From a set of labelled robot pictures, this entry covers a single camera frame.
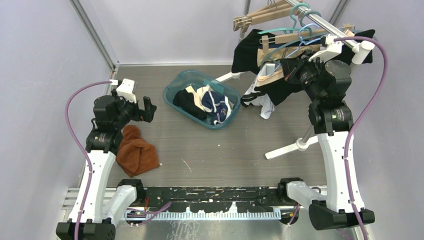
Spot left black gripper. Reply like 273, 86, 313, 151
112, 89, 156, 130

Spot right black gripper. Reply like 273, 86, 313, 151
280, 49, 325, 103

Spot light blue wire hanger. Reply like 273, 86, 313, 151
264, 23, 327, 64

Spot black underwear beige waistband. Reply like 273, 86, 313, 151
255, 29, 377, 107

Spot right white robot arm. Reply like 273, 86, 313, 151
277, 58, 375, 230

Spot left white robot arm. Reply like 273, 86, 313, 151
55, 95, 157, 240

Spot beige underwear navy trim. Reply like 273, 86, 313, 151
256, 37, 321, 67

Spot black underwear in basket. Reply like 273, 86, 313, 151
172, 90, 207, 120

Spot teal plastic hanger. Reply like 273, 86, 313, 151
258, 3, 312, 35

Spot white black underwear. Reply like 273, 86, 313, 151
241, 63, 276, 120

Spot brown towel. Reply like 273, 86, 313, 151
116, 125, 160, 178

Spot white clothes rack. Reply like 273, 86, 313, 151
214, 0, 376, 161

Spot teal plastic basket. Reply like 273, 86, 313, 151
162, 70, 241, 130

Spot wooden hangers at back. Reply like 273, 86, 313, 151
232, 0, 293, 33

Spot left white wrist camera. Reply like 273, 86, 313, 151
116, 78, 137, 103

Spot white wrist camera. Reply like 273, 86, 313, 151
308, 34, 344, 63
116, 78, 137, 103

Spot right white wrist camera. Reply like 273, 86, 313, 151
308, 34, 344, 63

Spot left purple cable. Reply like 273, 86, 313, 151
64, 80, 118, 240

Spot purple cable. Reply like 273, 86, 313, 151
64, 80, 118, 240
332, 36, 388, 240

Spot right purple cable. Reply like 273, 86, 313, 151
332, 36, 388, 240

